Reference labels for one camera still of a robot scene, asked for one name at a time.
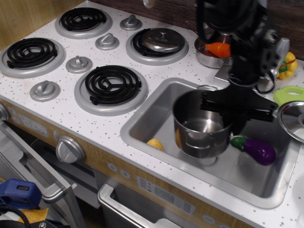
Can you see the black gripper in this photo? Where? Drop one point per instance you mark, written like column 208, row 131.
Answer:
column 240, row 100

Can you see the stainless steel pot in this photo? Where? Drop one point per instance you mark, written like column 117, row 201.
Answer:
column 199, row 133

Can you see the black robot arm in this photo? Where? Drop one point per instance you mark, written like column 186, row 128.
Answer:
column 253, row 41

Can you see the grey plastic sink basin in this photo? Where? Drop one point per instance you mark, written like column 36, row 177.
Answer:
column 233, row 171

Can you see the purple toy eggplant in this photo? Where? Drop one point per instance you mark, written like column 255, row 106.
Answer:
column 261, row 152

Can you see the green plastic toy piece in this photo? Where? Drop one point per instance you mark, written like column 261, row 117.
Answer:
column 288, row 94

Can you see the steel lid at right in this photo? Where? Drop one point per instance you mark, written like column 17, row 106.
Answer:
column 291, row 118

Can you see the silver toy faucet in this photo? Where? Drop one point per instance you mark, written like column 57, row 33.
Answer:
column 266, row 83

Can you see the yellow toy bell pepper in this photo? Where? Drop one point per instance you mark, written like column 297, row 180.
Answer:
column 288, row 67

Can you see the orange toy carrot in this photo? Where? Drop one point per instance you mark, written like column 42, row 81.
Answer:
column 221, row 50

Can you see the small steel pan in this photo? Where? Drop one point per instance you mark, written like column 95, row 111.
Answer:
column 204, row 56

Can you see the yellow toy corn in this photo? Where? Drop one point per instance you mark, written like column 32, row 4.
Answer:
column 156, row 144

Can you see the steel lid on burner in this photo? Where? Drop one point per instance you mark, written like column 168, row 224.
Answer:
column 163, row 40

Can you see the back right black burner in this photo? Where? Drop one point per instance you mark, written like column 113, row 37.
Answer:
column 141, row 48

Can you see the black burner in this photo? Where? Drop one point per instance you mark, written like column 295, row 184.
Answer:
column 80, row 19
column 31, row 52
column 141, row 48
column 112, row 85

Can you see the front black burner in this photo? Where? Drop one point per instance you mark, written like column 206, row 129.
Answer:
column 112, row 85

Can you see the silver stove knob back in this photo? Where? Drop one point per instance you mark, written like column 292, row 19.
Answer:
column 131, row 23

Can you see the hanging silver spoon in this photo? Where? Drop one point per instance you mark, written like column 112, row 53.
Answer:
column 150, row 4

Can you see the silver stove knob middle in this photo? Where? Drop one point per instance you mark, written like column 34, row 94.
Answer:
column 107, row 42

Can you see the silver stove knob left-centre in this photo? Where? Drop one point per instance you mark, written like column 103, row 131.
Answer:
column 78, row 65

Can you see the silver oven dial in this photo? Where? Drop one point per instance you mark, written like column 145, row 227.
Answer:
column 68, row 150

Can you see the back left black burner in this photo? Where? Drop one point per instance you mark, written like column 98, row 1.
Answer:
column 80, row 19

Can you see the silver stove knob front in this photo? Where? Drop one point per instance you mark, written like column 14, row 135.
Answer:
column 44, row 91

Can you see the yellow cloth piece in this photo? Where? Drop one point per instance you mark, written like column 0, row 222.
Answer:
column 35, row 215

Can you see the blue clamp tool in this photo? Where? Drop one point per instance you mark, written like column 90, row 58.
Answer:
column 20, row 194

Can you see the silver dial at left edge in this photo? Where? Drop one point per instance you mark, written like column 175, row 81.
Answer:
column 4, row 114

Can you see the silver dishwasher door handle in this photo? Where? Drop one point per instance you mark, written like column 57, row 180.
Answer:
column 131, row 218

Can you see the silver oven door handle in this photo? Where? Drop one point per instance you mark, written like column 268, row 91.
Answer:
column 28, row 165

